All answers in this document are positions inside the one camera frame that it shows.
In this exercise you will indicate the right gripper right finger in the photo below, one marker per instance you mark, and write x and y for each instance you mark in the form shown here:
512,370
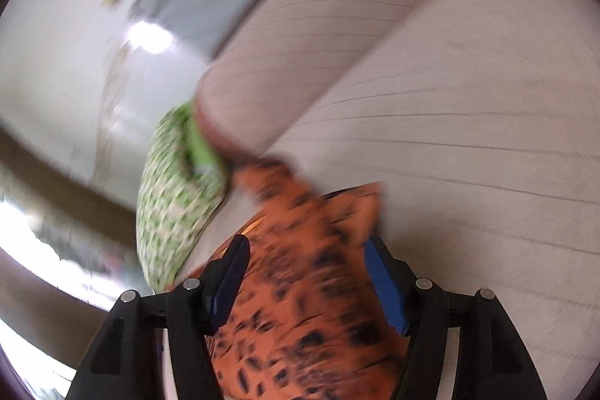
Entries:
493,361

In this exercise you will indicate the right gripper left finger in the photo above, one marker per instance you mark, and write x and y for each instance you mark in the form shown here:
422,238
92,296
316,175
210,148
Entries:
122,361

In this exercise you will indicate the orange black floral blouse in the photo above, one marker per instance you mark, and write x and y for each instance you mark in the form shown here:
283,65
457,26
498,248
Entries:
306,323

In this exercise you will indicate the wooden stained glass door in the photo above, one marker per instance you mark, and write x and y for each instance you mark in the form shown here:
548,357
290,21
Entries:
67,254

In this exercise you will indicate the green white patterned pillow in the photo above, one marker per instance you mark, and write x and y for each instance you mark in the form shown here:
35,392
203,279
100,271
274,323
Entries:
183,183

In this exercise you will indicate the pink quilted sofa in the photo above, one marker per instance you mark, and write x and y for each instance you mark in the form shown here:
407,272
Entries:
479,119

